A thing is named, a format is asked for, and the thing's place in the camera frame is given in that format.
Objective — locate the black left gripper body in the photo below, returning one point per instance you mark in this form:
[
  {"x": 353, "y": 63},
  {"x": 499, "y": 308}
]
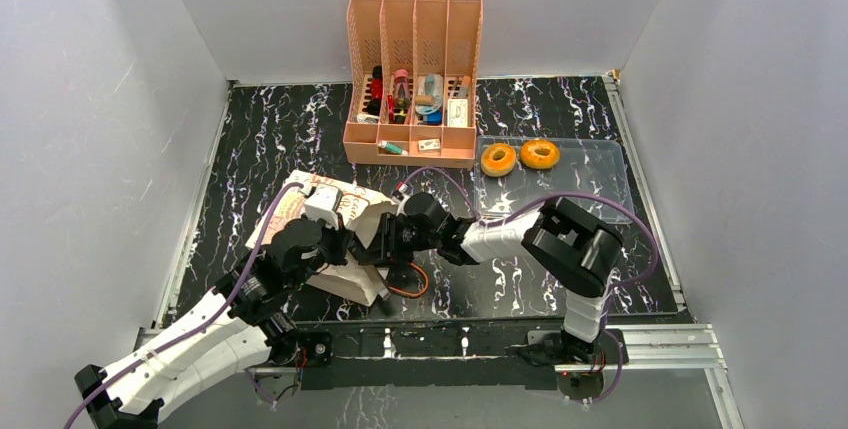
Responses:
[{"x": 331, "y": 251}]

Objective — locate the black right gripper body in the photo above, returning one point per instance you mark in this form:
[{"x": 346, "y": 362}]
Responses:
[{"x": 387, "y": 244}]

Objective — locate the printed paper bag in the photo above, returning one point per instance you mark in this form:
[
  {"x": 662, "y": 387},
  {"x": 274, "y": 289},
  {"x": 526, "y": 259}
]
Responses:
[{"x": 362, "y": 284}]

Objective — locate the orange fake bagel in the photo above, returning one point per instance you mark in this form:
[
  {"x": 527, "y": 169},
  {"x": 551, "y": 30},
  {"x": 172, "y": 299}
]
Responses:
[
  {"x": 539, "y": 154},
  {"x": 498, "y": 159}
]

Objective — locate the clear plastic tray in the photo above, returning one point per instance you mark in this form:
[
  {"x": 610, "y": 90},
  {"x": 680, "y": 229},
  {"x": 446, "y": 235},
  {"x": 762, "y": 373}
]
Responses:
[{"x": 585, "y": 166}]

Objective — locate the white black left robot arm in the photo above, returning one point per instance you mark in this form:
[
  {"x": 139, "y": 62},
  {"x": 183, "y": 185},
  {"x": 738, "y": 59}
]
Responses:
[{"x": 238, "y": 324}]

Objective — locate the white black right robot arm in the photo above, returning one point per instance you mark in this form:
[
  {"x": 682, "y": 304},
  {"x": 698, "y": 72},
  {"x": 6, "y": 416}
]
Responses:
[{"x": 575, "y": 247}]

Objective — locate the small white card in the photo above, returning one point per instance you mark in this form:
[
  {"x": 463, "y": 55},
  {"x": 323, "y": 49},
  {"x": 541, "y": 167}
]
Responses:
[{"x": 426, "y": 145}]

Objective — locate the green marker pen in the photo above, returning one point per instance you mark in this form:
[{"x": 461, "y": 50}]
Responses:
[{"x": 392, "y": 148}]

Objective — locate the white small box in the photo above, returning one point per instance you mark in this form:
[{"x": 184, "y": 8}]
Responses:
[{"x": 457, "y": 114}]

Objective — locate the pink capped clear bottle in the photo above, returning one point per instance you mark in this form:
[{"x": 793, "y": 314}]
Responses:
[{"x": 399, "y": 101}]

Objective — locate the red black bottle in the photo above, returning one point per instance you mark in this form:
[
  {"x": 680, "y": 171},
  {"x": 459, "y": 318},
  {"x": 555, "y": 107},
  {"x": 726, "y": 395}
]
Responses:
[{"x": 375, "y": 92}]

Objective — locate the pink desk file organizer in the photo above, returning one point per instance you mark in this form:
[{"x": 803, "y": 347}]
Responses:
[{"x": 422, "y": 36}]

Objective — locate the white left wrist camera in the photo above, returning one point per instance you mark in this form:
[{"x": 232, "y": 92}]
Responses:
[{"x": 322, "y": 206}]

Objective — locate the aluminium right side rail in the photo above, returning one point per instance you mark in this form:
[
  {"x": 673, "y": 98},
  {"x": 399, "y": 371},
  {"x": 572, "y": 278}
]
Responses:
[{"x": 611, "y": 82}]

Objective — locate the aluminium front frame rail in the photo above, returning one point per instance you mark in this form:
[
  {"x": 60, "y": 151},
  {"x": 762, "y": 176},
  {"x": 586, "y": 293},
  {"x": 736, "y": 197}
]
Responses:
[{"x": 645, "y": 347}]

